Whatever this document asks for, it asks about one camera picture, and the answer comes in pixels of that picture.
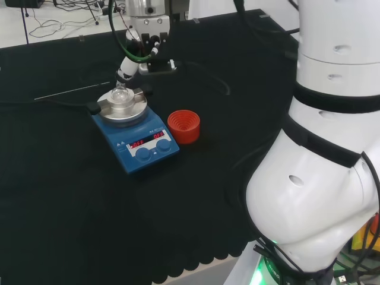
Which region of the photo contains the black floor cable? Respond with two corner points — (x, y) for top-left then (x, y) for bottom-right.
(28, 0), (99, 39)

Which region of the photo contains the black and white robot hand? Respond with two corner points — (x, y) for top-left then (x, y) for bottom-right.
(115, 16), (179, 87)

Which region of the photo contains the clear glass rod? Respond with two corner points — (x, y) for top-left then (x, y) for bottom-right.
(34, 82), (111, 101)

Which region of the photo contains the black tripod leg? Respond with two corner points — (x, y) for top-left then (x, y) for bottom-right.
(87, 0), (100, 25)

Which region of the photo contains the orange stepped flask ring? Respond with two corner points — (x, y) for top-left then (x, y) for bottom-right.
(167, 109), (201, 145)

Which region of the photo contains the yellow stop button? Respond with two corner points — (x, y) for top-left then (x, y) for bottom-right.
(351, 218), (380, 255)

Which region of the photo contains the clear round-bottom flask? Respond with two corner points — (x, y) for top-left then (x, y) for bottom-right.
(110, 84), (129, 104)

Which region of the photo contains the black box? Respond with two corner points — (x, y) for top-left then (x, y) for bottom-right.
(4, 0), (45, 9)

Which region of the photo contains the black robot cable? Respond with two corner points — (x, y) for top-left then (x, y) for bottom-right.
(232, 0), (300, 35)

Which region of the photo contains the black bench cloth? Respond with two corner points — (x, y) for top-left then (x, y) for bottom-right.
(0, 8), (300, 285)

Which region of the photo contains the heater with blue base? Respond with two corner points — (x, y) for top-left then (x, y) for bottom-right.
(90, 87), (181, 176)

